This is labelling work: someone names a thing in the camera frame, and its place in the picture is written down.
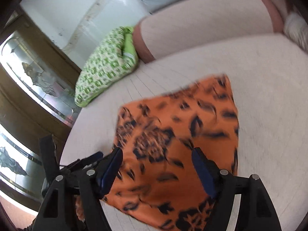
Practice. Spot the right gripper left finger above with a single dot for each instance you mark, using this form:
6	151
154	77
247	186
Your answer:
92	183

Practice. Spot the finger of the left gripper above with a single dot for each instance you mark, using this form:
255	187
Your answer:
81	163

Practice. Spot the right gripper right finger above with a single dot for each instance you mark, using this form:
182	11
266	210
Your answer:
256	211

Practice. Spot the orange black floral garment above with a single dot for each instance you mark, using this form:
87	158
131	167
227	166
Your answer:
157	183

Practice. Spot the person's left hand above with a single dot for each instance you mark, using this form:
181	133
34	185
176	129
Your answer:
79	209

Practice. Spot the wooden glass panel door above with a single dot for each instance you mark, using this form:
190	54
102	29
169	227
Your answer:
37	100

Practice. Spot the green white patterned pillow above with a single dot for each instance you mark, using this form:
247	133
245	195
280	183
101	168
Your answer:
113	59

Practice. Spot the striped beige folded quilt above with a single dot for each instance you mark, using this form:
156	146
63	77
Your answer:
296	29

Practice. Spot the pink bolster cushion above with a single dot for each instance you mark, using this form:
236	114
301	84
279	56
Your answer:
190	23

